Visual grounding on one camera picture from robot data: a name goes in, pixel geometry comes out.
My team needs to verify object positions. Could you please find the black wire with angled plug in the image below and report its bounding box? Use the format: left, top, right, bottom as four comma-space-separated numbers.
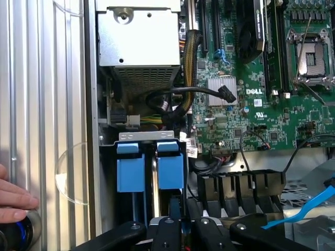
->
145, 85, 238, 116

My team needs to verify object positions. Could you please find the green motherboard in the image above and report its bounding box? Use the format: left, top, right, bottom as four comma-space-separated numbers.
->
180, 0, 335, 161

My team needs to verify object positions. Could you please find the thin black looped wire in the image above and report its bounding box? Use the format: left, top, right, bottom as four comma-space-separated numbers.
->
239, 129, 272, 171

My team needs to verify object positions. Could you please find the grey power supply unit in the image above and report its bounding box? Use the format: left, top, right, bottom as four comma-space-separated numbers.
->
95, 0, 182, 93

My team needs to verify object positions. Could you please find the long black wire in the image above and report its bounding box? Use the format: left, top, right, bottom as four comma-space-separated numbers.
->
281, 133, 335, 175

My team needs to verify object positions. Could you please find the metal drive cage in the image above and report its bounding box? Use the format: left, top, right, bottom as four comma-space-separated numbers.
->
280, 180, 335, 251

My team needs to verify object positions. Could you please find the clear round plastic disc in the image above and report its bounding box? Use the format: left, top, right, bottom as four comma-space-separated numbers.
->
52, 0, 84, 17
54, 141, 90, 207

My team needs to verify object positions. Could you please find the silver finned heatsink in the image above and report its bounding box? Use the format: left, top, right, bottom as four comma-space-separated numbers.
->
207, 77, 238, 108

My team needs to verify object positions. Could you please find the black plastic guide block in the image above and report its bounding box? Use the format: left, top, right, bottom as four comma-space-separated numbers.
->
197, 169, 286, 218

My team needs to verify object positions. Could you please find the white plastic wire connector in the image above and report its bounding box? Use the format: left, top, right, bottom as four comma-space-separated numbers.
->
126, 114, 141, 129

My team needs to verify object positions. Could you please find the grey metal disk bay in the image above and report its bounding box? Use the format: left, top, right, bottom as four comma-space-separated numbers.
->
98, 130, 189, 223

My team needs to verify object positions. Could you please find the small blue board connector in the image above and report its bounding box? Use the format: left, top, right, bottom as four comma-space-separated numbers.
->
213, 48, 230, 65

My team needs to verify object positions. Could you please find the black knob with blue ring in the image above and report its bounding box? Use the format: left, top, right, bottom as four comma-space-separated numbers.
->
0, 209, 42, 251

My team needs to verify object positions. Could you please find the black graphics card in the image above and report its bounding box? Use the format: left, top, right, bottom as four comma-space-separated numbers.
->
235, 0, 267, 65

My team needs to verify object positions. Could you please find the open grey PC case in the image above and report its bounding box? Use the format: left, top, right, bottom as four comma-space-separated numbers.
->
83, 0, 335, 251

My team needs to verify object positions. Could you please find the CPU socket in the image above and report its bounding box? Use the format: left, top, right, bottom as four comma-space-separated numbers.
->
286, 27, 335, 90

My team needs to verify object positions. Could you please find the person's bare hand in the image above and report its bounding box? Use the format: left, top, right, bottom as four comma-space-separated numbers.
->
0, 163, 40, 224

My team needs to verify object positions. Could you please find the blue plastic disk carrier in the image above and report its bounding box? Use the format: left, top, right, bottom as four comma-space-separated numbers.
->
116, 142, 146, 223

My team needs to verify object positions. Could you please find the black expansion slot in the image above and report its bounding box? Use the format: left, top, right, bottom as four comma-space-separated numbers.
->
198, 0, 210, 54
210, 0, 223, 52

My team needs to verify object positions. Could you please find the thin metal locking lever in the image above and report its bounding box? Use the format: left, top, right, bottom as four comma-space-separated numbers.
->
294, 16, 312, 85

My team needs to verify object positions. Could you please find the black RAM slot bank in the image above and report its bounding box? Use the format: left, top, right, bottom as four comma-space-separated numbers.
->
263, 0, 293, 99

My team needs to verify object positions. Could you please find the braided yellow black wire bundle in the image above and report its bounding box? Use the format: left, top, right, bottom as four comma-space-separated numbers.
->
161, 29, 204, 123

